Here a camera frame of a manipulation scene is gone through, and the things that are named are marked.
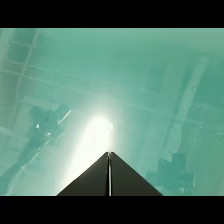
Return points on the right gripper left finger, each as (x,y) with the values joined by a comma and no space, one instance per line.
(93,181)

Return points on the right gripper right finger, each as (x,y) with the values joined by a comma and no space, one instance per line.
(128,181)

